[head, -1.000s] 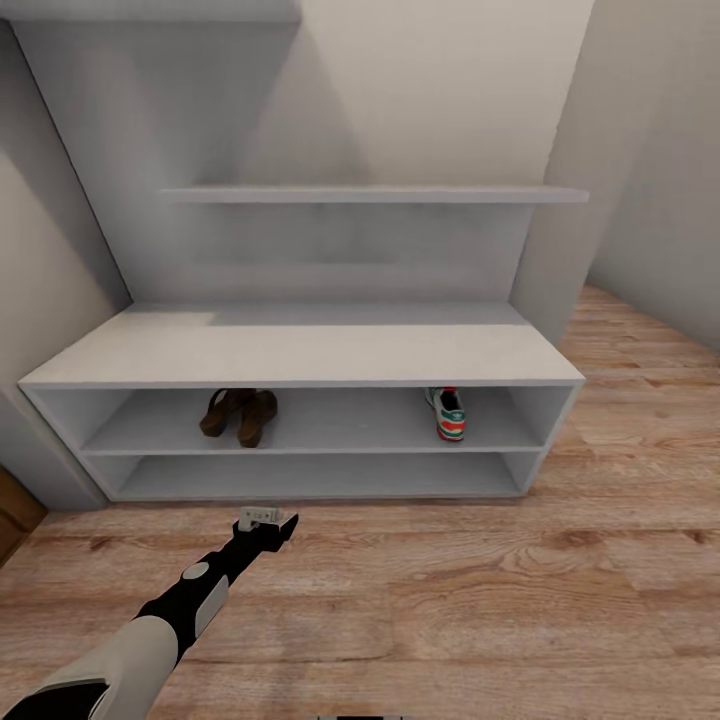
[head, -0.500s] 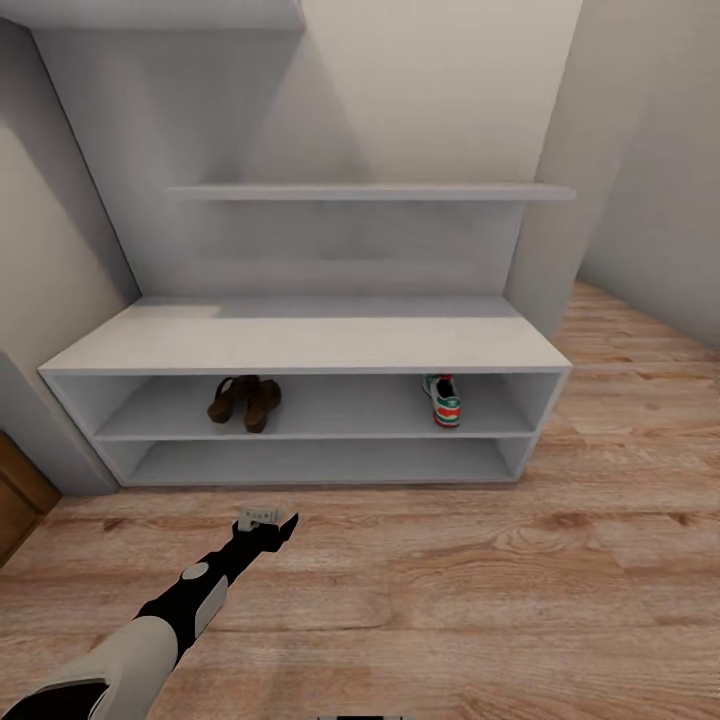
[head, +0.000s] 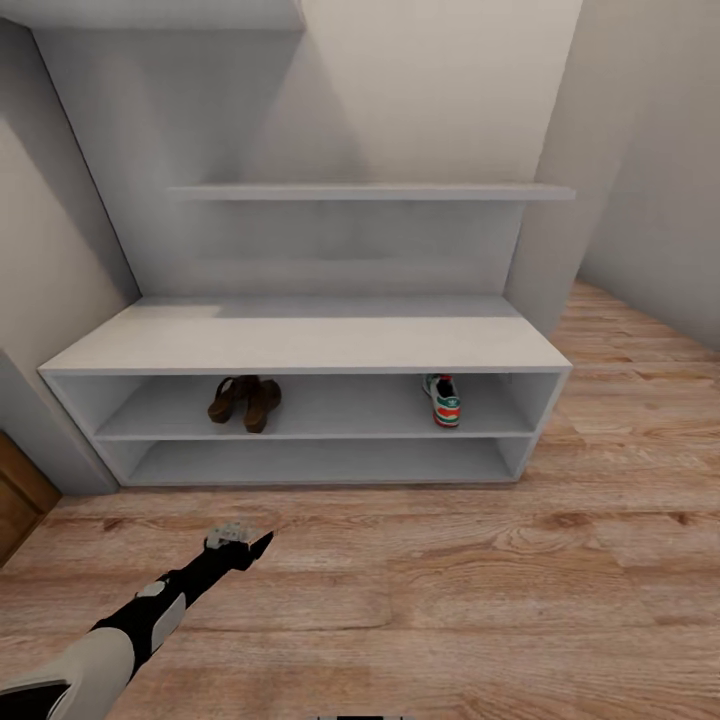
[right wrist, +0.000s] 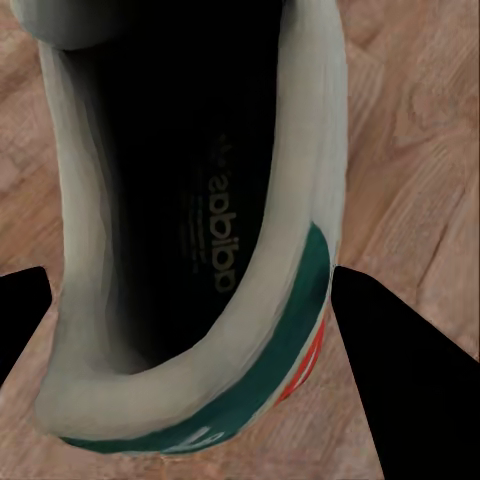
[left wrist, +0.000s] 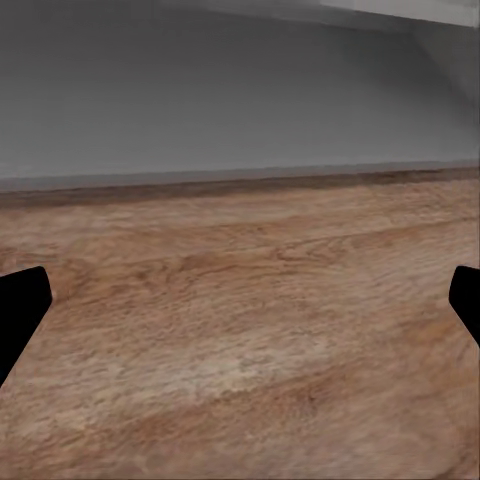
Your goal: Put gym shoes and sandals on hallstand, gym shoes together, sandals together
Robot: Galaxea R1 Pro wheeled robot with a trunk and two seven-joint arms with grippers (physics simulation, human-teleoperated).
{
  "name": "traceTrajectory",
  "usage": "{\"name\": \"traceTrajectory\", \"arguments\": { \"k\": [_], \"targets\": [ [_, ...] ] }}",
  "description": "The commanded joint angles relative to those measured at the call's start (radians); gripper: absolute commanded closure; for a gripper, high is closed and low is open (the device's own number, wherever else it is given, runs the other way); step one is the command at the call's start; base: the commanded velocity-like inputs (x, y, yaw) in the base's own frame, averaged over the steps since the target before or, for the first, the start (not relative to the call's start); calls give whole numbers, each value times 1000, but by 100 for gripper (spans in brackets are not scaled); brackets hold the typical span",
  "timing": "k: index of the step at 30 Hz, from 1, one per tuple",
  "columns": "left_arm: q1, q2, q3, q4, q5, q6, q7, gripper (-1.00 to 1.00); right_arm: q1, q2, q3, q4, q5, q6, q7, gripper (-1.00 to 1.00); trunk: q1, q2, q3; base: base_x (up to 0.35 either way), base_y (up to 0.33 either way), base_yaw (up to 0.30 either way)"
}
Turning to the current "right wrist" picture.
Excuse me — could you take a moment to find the gym shoe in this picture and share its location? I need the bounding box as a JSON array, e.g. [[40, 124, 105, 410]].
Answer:
[[9, 0, 348, 457]]

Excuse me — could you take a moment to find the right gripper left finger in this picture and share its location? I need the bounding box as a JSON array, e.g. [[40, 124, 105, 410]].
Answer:
[[0, 266, 52, 384]]

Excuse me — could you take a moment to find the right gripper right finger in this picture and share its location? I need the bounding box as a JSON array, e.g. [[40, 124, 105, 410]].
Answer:
[[330, 265, 480, 480]]

